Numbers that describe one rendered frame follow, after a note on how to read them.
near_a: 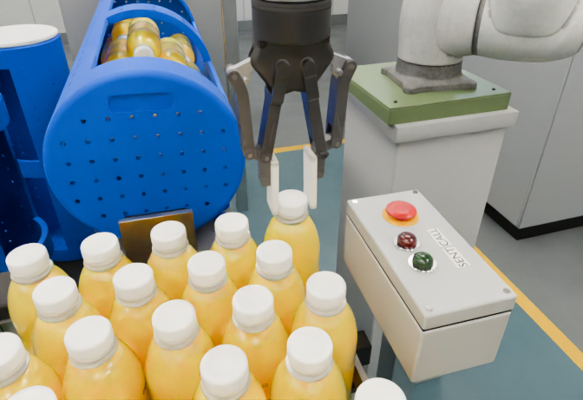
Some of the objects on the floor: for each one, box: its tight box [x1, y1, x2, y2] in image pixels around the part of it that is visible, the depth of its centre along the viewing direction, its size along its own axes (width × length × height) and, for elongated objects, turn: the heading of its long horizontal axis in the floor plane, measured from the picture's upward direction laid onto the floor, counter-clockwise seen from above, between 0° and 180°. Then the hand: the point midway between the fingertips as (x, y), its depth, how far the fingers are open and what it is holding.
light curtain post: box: [217, 0, 248, 212], centre depth 205 cm, size 6×6×170 cm
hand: (291, 180), depth 53 cm, fingers closed on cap, 4 cm apart
